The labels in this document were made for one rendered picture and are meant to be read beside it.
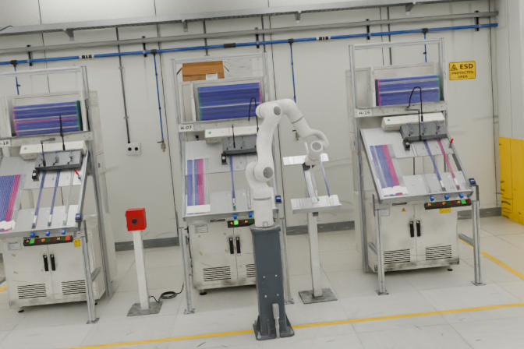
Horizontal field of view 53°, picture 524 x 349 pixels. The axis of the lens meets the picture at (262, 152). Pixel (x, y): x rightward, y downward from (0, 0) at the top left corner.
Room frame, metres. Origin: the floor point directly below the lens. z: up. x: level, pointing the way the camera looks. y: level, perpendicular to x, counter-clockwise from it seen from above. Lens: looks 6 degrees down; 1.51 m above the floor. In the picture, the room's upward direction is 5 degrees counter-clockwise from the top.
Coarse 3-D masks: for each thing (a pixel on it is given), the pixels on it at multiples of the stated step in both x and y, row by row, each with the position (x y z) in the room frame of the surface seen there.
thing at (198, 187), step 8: (192, 160) 4.09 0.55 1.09; (200, 160) 4.09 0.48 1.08; (192, 168) 4.04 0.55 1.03; (200, 168) 4.04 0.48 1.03; (208, 168) 4.03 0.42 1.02; (192, 176) 3.99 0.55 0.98; (200, 176) 3.99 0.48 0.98; (208, 176) 3.98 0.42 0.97; (192, 184) 3.94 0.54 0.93; (200, 184) 3.94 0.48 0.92; (208, 184) 3.94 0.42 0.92; (192, 192) 3.89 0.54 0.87; (200, 192) 3.88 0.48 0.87; (208, 192) 3.88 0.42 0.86; (192, 200) 3.84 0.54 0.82; (200, 200) 3.84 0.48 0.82; (208, 200) 3.84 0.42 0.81; (192, 208) 3.79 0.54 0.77; (200, 208) 3.79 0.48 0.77; (208, 208) 3.79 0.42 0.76
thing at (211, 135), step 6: (246, 126) 4.22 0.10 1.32; (252, 126) 4.22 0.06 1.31; (258, 126) 4.22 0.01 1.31; (210, 132) 4.19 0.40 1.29; (216, 132) 4.19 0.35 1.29; (222, 132) 4.18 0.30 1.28; (228, 132) 4.18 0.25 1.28; (234, 132) 4.18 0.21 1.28; (240, 132) 4.18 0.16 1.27; (246, 132) 4.18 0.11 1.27; (252, 132) 4.18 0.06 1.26; (210, 138) 4.17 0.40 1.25; (216, 138) 4.18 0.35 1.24
